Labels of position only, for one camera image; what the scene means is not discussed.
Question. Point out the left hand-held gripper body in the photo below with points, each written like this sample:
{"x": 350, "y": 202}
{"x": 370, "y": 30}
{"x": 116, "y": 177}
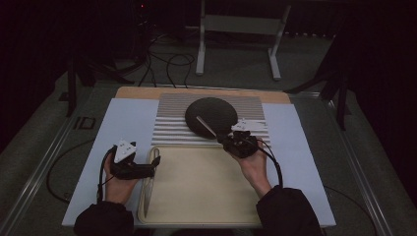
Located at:
{"x": 131, "y": 170}

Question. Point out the dark round plate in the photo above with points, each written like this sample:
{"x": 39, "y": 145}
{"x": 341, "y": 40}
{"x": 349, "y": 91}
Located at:
{"x": 213, "y": 109}

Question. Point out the black stand legs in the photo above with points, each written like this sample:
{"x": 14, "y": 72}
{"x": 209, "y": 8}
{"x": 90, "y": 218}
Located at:
{"x": 342, "y": 108}

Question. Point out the grey metal stand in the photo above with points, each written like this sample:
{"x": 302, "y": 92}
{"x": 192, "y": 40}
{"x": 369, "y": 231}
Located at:
{"x": 242, "y": 24}

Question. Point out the person's right hand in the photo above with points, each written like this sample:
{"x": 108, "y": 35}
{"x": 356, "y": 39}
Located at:
{"x": 255, "y": 170}

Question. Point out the black floor socket frame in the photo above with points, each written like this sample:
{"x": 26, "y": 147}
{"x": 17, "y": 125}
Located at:
{"x": 76, "y": 123}

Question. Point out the metal floor rail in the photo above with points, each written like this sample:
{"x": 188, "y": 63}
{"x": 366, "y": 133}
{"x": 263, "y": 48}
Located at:
{"x": 39, "y": 170}
{"x": 357, "y": 170}

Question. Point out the silver fork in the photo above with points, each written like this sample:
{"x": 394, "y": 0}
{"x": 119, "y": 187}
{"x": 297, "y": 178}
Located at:
{"x": 206, "y": 126}

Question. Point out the beige tray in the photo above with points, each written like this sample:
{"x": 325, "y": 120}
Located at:
{"x": 196, "y": 190}

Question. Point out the striped placemat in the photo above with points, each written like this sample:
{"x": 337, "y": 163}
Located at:
{"x": 170, "y": 124}

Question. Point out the black tripod stand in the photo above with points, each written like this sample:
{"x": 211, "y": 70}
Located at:
{"x": 71, "y": 91}

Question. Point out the light blue table cover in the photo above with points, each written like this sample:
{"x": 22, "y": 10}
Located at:
{"x": 124, "y": 124}

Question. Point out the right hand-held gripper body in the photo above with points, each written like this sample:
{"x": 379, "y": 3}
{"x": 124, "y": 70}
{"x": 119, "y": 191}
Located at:
{"x": 242, "y": 146}

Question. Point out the person's left hand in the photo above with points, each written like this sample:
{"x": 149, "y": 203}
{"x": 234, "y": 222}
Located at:
{"x": 119, "y": 191}

